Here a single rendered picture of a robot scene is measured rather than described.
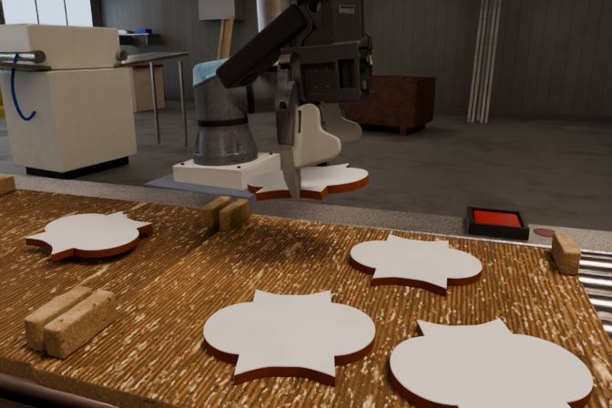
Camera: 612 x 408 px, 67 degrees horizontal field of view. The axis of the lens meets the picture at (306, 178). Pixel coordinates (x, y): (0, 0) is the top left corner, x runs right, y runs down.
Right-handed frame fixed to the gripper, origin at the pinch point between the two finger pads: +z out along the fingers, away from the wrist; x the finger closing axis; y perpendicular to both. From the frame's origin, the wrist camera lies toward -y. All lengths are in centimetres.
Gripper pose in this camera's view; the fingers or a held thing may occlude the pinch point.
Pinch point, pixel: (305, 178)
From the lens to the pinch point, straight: 51.1
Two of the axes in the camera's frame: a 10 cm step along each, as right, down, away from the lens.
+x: 3.2, -2.5, 9.1
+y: 9.5, 0.1, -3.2
